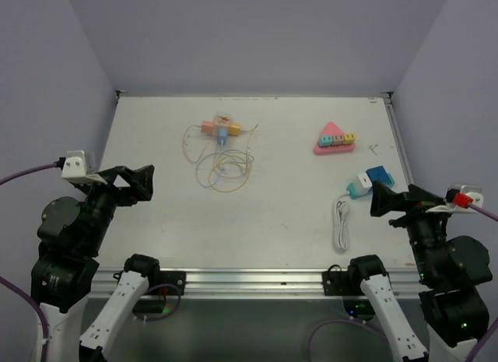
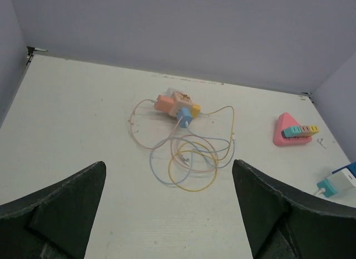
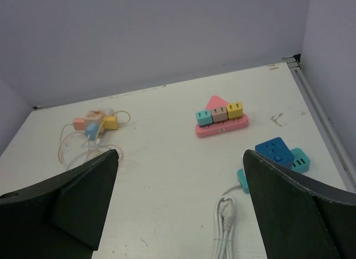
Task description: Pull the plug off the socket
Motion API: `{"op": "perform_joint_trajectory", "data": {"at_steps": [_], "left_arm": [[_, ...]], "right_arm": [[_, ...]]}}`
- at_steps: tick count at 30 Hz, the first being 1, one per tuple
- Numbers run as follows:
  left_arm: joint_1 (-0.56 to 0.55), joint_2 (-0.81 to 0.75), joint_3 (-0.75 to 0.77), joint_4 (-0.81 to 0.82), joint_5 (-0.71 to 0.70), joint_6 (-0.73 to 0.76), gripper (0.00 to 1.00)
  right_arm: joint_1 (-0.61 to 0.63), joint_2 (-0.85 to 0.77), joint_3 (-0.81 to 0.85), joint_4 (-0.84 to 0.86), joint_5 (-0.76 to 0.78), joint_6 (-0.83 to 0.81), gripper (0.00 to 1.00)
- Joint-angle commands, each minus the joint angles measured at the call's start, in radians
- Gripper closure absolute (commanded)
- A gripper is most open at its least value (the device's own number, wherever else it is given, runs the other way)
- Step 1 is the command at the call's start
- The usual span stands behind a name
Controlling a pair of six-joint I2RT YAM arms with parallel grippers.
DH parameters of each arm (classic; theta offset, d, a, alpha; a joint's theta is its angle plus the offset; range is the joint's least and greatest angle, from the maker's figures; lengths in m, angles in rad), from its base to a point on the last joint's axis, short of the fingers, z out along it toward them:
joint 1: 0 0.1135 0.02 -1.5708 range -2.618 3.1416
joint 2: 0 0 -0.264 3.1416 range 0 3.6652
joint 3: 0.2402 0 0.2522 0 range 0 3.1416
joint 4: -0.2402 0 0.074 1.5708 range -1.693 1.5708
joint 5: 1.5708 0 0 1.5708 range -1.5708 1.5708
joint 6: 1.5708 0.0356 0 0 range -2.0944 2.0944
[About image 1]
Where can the beige usb charger plug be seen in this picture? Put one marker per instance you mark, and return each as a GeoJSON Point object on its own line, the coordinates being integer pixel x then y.
{"type": "Point", "coordinates": [337, 140]}

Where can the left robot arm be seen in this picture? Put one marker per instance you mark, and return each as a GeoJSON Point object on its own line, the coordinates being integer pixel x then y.
{"type": "Point", "coordinates": [71, 234]}

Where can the aluminium front rail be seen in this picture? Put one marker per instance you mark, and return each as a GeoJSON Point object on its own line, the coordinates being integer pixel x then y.
{"type": "Point", "coordinates": [254, 284]}

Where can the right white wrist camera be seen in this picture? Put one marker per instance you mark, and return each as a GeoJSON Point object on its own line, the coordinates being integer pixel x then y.
{"type": "Point", "coordinates": [460, 198]}

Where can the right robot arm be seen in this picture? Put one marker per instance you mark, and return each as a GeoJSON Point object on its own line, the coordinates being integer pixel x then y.
{"type": "Point", "coordinates": [450, 269]}

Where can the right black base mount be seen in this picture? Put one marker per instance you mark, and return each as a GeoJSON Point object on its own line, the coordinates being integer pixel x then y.
{"type": "Point", "coordinates": [336, 283]}

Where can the teal power strip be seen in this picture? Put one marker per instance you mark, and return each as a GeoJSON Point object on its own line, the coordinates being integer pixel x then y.
{"type": "Point", "coordinates": [358, 191]}

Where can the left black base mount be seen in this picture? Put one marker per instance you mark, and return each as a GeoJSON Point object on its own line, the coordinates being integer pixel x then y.
{"type": "Point", "coordinates": [167, 282]}

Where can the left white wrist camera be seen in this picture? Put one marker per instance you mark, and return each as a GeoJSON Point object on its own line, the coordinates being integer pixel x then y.
{"type": "Point", "coordinates": [79, 169]}

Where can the pink triangular power strip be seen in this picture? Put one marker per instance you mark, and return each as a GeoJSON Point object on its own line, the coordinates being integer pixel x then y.
{"type": "Point", "coordinates": [332, 129]}

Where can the aluminium right side rail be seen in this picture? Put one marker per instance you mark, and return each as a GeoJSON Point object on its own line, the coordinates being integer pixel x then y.
{"type": "Point", "coordinates": [388, 103]}

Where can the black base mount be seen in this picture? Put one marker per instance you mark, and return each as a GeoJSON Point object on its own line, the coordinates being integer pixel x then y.
{"type": "Point", "coordinates": [336, 283]}
{"type": "Point", "coordinates": [167, 282]}

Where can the teal usb charger plug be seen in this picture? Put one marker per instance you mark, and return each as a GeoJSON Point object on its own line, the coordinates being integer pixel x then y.
{"type": "Point", "coordinates": [325, 141]}

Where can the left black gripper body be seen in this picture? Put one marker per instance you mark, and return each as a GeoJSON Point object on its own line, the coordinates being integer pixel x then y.
{"type": "Point", "coordinates": [101, 200]}

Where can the aluminium rail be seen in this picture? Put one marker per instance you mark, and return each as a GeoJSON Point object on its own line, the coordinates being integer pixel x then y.
{"type": "Point", "coordinates": [254, 284]}
{"type": "Point", "coordinates": [388, 103]}

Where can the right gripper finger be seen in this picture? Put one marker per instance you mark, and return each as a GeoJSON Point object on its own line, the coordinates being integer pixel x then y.
{"type": "Point", "coordinates": [384, 200]}
{"type": "Point", "coordinates": [420, 195]}

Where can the yellow usb charger plug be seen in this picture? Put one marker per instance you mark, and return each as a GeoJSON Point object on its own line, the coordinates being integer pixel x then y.
{"type": "Point", "coordinates": [349, 139]}

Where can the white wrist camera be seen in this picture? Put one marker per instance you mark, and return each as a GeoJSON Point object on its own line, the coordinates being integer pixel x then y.
{"type": "Point", "coordinates": [79, 169]}
{"type": "Point", "coordinates": [460, 198]}

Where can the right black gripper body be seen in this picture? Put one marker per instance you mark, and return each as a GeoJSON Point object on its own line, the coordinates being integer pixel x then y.
{"type": "Point", "coordinates": [422, 226]}

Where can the yellow charger plug on cube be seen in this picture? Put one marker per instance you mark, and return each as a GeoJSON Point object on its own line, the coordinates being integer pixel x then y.
{"type": "Point", "coordinates": [234, 129]}

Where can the orange-pink charger plug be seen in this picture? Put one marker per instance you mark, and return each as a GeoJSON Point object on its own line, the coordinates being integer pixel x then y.
{"type": "Point", "coordinates": [208, 128]}

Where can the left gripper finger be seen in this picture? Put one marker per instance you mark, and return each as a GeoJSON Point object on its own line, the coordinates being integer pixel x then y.
{"type": "Point", "coordinates": [139, 182]}
{"type": "Point", "coordinates": [115, 177]}

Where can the white usb charger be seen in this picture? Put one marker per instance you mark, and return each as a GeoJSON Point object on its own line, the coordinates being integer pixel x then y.
{"type": "Point", "coordinates": [362, 179]}

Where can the blue cube socket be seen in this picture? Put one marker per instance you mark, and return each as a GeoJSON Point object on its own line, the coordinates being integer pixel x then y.
{"type": "Point", "coordinates": [380, 174]}

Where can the light blue charger plug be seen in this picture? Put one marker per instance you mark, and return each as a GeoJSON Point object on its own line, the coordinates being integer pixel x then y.
{"type": "Point", "coordinates": [222, 136]}

